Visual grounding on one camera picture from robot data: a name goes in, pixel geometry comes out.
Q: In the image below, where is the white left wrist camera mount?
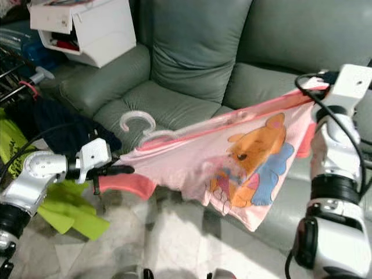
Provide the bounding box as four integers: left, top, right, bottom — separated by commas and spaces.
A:
78, 138, 112, 182

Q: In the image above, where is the red plastic hanger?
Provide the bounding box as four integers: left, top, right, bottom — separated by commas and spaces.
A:
19, 80, 40, 98

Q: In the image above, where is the robot right leg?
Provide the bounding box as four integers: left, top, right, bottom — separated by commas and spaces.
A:
201, 269, 233, 279

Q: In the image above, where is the navy blue garment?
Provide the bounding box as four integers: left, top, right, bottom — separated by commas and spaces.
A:
9, 98, 123, 156

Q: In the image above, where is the black metal drying rack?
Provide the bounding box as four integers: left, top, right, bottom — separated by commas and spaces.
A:
0, 46, 56, 105

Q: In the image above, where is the robot left leg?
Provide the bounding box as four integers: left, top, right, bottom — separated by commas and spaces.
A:
116, 269, 146, 279

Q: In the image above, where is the pink cartoon bear shirt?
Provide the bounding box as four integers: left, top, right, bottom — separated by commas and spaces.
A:
99, 81, 329, 233

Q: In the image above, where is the grey leather sofa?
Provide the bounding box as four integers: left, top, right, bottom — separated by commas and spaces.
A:
58, 0, 372, 245

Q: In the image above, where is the white storage box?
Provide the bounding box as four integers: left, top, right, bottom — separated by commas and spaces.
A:
29, 0, 137, 67

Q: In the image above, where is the robot leg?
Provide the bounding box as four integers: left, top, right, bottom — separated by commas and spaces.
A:
201, 269, 233, 279
116, 269, 146, 279

